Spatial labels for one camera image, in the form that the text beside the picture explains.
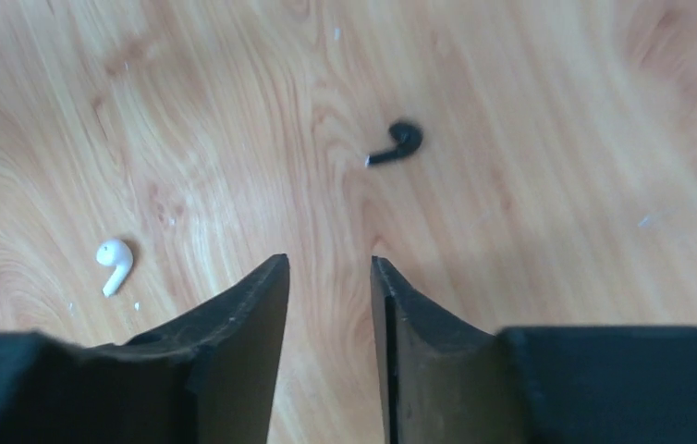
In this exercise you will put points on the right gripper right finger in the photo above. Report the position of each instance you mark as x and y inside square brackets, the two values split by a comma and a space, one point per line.
[443, 380]

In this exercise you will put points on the black earbud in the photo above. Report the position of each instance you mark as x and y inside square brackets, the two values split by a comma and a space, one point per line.
[407, 137]

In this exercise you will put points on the white earbud far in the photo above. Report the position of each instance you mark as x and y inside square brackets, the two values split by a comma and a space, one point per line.
[116, 254]

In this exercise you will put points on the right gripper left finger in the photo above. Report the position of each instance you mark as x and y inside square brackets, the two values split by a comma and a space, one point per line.
[206, 376]

